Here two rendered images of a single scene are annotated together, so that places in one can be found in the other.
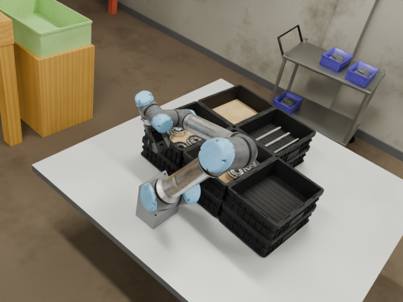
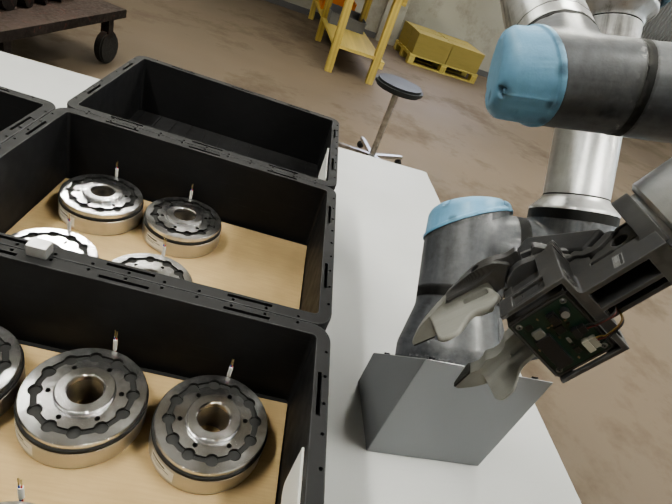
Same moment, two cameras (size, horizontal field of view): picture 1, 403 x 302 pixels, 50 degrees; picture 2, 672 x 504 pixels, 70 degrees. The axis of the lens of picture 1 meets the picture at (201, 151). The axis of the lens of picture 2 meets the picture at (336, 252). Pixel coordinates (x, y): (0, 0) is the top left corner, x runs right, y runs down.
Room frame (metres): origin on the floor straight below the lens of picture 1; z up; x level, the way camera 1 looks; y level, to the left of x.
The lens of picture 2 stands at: (1.94, 0.32, 1.25)
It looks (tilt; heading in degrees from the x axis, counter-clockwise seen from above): 33 degrees down; 222
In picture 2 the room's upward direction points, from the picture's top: 22 degrees clockwise
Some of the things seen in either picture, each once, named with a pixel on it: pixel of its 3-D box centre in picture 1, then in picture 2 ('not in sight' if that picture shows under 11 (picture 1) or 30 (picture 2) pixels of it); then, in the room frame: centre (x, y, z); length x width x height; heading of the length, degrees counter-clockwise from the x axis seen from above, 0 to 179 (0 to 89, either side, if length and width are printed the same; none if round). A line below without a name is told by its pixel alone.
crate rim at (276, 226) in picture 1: (276, 190); (225, 120); (1.55, -0.39, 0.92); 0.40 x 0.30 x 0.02; 143
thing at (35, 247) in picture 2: not in sight; (39, 248); (1.88, -0.07, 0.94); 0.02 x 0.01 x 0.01; 143
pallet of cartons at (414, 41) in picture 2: not in sight; (438, 51); (-3.76, -4.40, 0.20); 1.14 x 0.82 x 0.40; 148
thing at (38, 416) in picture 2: (196, 141); (85, 394); (1.87, 0.04, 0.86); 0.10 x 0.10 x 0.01
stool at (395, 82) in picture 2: not in sight; (380, 124); (-0.31, -1.76, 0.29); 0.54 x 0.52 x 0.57; 48
